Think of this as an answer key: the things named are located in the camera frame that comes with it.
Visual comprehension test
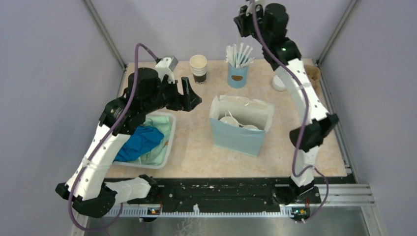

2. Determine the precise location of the white plastic basket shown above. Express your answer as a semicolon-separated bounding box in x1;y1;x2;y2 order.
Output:
114;112;177;169

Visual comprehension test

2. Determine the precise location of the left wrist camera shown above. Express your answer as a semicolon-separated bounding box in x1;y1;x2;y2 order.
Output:
155;56;178;84

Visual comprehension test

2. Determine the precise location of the light blue paper bag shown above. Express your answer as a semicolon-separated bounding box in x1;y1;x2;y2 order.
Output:
209;95;274;156

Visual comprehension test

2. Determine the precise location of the bundle of wrapped straws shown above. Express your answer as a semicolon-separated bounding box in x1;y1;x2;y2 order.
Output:
226;43;254;68

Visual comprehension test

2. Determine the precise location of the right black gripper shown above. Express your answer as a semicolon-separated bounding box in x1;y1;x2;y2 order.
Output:
233;3;268;47

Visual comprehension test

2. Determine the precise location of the stack of spare lids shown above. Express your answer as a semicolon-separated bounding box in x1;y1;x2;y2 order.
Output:
271;75;286;91

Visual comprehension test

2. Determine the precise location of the blue cloth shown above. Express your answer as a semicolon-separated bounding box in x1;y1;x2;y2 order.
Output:
114;125;164;162

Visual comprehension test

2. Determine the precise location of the stack of paper cups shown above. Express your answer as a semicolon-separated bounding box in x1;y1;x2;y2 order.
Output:
189;55;208;84

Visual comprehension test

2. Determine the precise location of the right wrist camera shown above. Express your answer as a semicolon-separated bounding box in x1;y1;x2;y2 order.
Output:
245;0;265;16

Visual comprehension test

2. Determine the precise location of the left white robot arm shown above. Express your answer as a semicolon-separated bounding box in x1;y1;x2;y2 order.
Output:
55;67;202;218

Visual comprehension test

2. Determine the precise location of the light green cloth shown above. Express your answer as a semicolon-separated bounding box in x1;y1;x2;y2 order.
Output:
138;116;172;166

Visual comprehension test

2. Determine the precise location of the single straw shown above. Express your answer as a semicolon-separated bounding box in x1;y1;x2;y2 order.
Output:
235;33;241;68

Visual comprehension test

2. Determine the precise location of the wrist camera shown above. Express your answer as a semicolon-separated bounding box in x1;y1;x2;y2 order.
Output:
155;56;178;84
245;0;265;16

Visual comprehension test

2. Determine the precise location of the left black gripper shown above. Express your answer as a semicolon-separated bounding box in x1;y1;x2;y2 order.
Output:
143;74;202;114

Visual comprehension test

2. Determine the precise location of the white cable duct strip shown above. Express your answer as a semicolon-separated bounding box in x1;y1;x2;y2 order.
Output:
105;205;294;218

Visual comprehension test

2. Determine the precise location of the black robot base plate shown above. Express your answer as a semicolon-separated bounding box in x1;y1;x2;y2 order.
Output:
128;177;322;213

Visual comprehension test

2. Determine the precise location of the blue straw holder cup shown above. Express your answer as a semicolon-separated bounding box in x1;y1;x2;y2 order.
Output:
227;64;249;89

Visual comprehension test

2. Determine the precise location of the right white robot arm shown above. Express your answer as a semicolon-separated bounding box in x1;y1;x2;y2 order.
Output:
234;0;339;203

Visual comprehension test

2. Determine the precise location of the brown pulp cup carrier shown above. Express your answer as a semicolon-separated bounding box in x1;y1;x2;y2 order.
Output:
304;65;321;93

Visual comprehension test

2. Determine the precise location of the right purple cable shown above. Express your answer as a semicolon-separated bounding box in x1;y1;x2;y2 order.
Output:
249;0;329;224

